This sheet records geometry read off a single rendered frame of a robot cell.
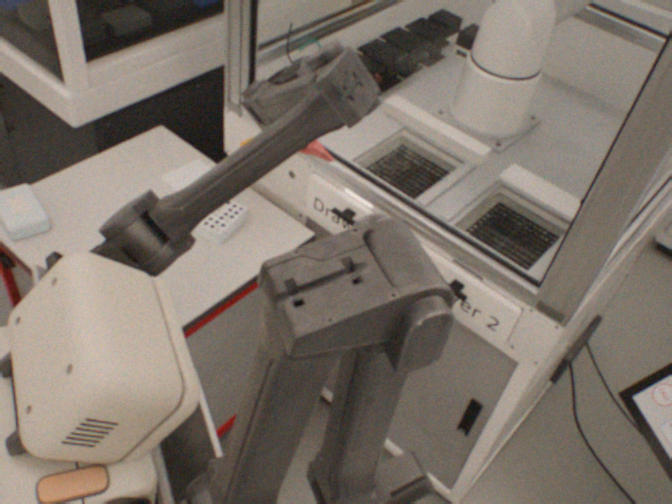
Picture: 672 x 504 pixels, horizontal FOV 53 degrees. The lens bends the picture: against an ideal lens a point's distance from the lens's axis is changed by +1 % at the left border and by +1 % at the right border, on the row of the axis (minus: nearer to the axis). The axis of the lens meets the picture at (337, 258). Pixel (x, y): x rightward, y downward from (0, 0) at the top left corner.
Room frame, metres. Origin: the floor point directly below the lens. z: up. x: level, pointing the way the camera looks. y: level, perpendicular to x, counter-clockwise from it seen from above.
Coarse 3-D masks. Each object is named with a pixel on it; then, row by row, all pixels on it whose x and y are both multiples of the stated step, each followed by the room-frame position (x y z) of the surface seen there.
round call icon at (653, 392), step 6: (660, 384) 0.76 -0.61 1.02; (666, 384) 0.75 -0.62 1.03; (648, 390) 0.75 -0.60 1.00; (654, 390) 0.75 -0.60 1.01; (660, 390) 0.75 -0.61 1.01; (666, 390) 0.74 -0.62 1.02; (654, 396) 0.74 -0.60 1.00; (660, 396) 0.74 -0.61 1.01; (666, 396) 0.73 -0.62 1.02; (654, 402) 0.73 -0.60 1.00; (660, 402) 0.73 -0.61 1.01; (666, 402) 0.72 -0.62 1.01; (660, 408) 0.72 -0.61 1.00
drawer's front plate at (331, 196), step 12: (312, 180) 1.28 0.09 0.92; (324, 180) 1.27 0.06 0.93; (312, 192) 1.27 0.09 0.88; (324, 192) 1.25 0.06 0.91; (336, 192) 1.24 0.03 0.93; (312, 204) 1.27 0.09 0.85; (324, 204) 1.25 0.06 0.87; (336, 204) 1.23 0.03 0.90; (348, 204) 1.21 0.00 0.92; (360, 204) 1.21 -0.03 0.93; (324, 216) 1.25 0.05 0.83; (336, 216) 1.23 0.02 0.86; (360, 216) 1.19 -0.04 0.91; (336, 228) 1.22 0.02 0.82
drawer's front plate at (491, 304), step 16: (432, 256) 1.08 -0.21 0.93; (448, 272) 1.05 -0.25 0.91; (464, 272) 1.04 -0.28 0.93; (464, 288) 1.02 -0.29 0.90; (480, 288) 1.00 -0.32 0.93; (464, 304) 1.01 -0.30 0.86; (480, 304) 1.00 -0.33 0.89; (496, 304) 0.98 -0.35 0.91; (512, 304) 0.97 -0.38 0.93; (480, 320) 0.99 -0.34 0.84; (512, 320) 0.95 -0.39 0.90; (496, 336) 0.96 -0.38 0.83
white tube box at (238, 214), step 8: (232, 208) 1.26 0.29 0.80; (240, 208) 1.27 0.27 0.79; (208, 216) 1.21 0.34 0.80; (216, 216) 1.22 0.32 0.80; (224, 216) 1.22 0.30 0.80; (232, 216) 1.23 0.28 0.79; (240, 216) 1.24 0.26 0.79; (200, 224) 1.18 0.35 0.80; (208, 224) 1.18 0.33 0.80; (216, 224) 1.19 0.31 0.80; (224, 224) 1.20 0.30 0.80; (232, 224) 1.20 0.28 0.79; (240, 224) 1.24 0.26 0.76; (200, 232) 1.18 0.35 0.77; (208, 232) 1.17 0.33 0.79; (216, 232) 1.16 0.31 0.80; (224, 232) 1.17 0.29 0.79; (232, 232) 1.20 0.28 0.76; (216, 240) 1.16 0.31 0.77; (224, 240) 1.17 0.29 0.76
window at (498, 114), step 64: (256, 0) 1.44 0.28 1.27; (320, 0) 1.34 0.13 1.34; (384, 0) 1.25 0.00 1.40; (448, 0) 1.18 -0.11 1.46; (512, 0) 1.12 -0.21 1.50; (576, 0) 1.06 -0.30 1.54; (640, 0) 1.01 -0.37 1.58; (256, 64) 1.44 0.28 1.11; (384, 64) 1.24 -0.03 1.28; (448, 64) 1.16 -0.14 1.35; (512, 64) 1.09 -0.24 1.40; (576, 64) 1.04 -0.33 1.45; (640, 64) 0.99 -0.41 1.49; (384, 128) 1.22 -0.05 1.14; (448, 128) 1.14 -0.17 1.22; (512, 128) 1.07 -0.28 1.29; (576, 128) 1.01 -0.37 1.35; (448, 192) 1.12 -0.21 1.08; (512, 192) 1.05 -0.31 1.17; (576, 192) 0.99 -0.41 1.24; (512, 256) 1.02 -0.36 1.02
